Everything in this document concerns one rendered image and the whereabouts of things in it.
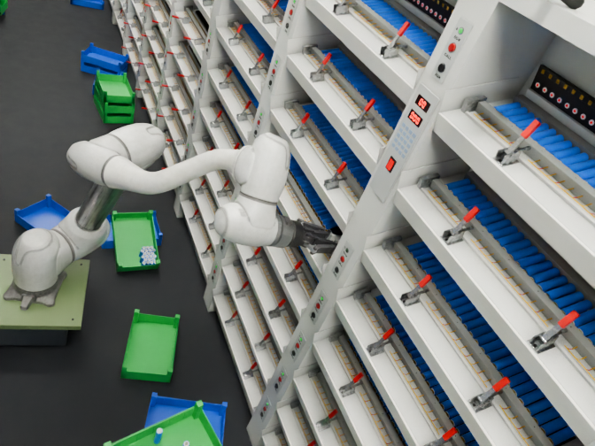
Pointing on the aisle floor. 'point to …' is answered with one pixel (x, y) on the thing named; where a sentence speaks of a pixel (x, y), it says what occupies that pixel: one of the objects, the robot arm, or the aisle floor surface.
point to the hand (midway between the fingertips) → (337, 242)
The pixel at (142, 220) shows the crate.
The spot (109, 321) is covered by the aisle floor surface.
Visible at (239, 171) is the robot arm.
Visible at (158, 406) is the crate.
